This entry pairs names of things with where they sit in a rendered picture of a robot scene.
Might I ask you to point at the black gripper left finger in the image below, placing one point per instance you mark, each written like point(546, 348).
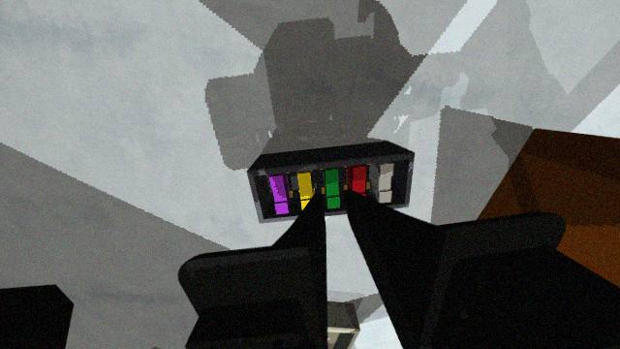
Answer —
point(294, 267)

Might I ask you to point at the red fuse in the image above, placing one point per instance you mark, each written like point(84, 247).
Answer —
point(356, 176)

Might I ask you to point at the green fuse with metal blades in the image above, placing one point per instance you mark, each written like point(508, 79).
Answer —
point(331, 179)

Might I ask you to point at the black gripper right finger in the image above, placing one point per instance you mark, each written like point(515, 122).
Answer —
point(411, 260)

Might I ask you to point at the yellow fuse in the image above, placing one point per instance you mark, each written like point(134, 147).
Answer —
point(305, 187)

